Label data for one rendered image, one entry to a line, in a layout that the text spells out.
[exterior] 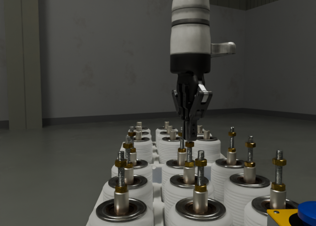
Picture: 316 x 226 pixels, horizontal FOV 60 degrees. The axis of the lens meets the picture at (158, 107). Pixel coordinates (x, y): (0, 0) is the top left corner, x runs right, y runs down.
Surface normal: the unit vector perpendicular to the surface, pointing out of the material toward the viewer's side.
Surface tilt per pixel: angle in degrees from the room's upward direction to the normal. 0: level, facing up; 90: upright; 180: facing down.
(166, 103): 90
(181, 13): 90
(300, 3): 90
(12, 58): 90
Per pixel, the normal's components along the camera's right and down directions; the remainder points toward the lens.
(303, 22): -0.88, 0.04
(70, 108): 0.48, 0.07
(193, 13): 0.07, 0.08
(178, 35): -0.67, -0.05
